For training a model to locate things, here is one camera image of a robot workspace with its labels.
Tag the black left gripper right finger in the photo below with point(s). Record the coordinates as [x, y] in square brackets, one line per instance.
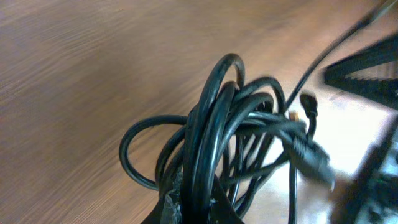
[221, 211]

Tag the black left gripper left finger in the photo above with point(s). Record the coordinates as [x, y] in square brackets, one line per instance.
[168, 209]

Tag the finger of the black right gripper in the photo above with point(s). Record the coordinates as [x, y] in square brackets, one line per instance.
[370, 72]

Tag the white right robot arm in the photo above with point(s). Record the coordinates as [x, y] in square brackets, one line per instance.
[372, 195]

